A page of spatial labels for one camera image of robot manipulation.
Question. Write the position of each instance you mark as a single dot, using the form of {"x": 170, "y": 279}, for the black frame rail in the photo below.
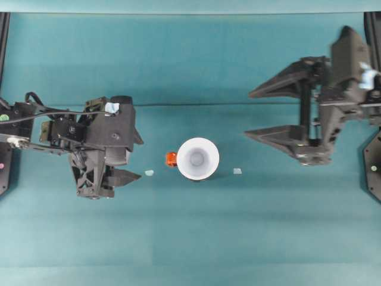
{"x": 375, "y": 35}
{"x": 3, "y": 44}

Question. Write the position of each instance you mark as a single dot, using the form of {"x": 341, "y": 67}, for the blue-green table cloth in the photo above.
{"x": 190, "y": 238}

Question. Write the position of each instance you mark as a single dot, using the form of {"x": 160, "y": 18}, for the small white paper scrap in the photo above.
{"x": 149, "y": 172}
{"x": 237, "y": 171}

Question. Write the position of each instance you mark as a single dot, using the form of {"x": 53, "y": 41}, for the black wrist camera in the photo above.
{"x": 119, "y": 131}
{"x": 348, "y": 53}

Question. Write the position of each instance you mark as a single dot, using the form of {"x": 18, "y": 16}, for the pale teal backdrop sheet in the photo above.
{"x": 190, "y": 6}

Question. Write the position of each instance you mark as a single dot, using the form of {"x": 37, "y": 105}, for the white paper cup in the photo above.
{"x": 198, "y": 158}

